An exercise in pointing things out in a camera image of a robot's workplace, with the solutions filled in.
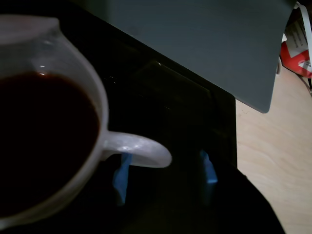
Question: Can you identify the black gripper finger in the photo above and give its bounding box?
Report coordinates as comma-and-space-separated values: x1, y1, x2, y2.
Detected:
112, 153, 134, 205
199, 149, 218, 208

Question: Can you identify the translucent pink gooseneck kettle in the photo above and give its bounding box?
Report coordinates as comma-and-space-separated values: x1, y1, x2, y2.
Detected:
0, 14, 173, 227

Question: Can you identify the black rubber work mat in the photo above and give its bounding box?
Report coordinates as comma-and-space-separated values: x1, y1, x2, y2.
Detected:
56, 2, 238, 234

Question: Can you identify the grey flexible sheet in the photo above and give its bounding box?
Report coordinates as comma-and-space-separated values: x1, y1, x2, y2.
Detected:
107, 0, 293, 114

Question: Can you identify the red white cardboard box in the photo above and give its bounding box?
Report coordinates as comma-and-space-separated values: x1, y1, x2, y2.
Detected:
279, 19, 312, 78

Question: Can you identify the white flat cable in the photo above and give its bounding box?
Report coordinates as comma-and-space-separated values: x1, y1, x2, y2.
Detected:
294, 1, 312, 52

